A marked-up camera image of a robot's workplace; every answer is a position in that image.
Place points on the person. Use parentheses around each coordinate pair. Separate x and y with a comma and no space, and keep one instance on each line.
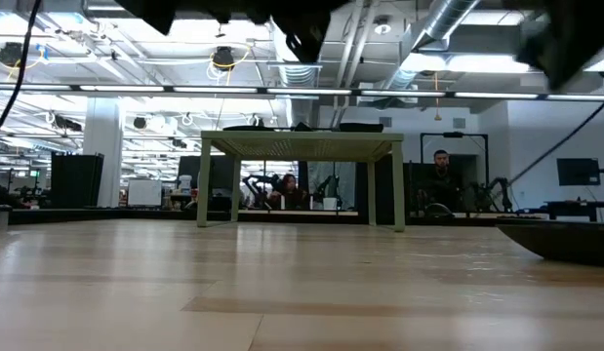
(288,192)
(440,185)

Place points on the black wall monitor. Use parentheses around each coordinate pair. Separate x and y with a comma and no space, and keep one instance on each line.
(578,171)

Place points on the black round ceiling speaker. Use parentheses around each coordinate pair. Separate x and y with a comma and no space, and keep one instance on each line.
(139,122)

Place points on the background black robot arm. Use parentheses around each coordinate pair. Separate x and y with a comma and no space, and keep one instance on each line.
(257,187)
(331,185)
(494,192)

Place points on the white column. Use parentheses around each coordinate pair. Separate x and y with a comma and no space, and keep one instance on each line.
(102,156)

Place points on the black square cup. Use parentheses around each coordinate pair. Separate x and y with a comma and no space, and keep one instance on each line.
(361,128)

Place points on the silver spiral duct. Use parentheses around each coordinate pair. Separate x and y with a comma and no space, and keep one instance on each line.
(448,17)

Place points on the black tube stand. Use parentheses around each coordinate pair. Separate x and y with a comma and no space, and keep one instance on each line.
(453,134)

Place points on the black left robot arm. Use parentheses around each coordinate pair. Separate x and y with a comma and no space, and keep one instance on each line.
(155,12)

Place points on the long ceiling light strip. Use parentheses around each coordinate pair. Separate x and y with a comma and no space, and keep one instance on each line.
(121,88)

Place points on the black screen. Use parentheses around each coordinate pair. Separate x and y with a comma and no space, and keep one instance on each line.
(221,170)

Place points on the black partition panel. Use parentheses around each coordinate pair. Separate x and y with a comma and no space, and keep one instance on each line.
(384,190)
(77,180)

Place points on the white jug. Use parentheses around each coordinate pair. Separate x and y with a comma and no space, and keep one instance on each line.
(185,185)

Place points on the black background table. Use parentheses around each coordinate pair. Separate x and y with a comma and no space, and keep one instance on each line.
(575,207)

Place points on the black rounded plate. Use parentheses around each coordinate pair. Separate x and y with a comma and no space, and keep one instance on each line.
(565,244)

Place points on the black ceiling device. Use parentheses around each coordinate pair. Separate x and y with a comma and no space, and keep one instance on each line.
(223,57)
(10,53)

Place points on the green perforated metal riser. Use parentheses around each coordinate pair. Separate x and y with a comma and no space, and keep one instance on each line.
(301,146)

